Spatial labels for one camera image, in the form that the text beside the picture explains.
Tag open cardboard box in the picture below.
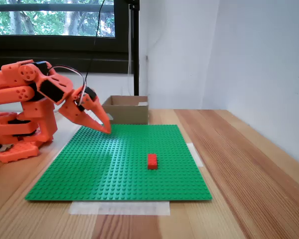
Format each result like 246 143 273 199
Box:
102 95 150 125

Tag green lego baseplate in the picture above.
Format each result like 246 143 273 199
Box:
24 123 213 201

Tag red lego block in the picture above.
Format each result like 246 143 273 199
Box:
147 153 158 170

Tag white tape strip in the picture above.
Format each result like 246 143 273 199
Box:
186 143 204 167
69 200 170 216

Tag gripper servo cable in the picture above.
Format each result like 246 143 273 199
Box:
48 65 88 103

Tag black window frame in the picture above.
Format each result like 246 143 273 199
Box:
0 0 140 74

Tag white blind cords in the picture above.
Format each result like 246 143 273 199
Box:
128 4 135 75

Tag black hanging cable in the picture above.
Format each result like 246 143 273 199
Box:
85 0 106 84

